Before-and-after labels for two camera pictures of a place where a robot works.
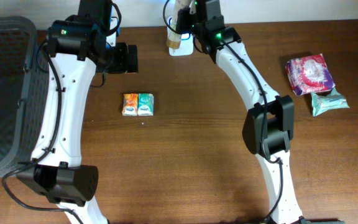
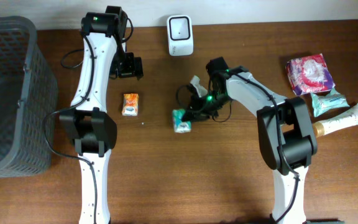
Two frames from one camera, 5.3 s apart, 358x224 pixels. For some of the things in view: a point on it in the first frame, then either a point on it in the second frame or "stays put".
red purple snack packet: x=309 y=74 stays put
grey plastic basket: x=14 y=86 stays put
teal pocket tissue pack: x=145 y=104 → x=179 y=126
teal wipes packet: x=333 y=101 stays put
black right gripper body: x=183 y=20 → x=194 y=112
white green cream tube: x=174 y=37 → x=357 y=117
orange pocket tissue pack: x=130 y=104 stays put
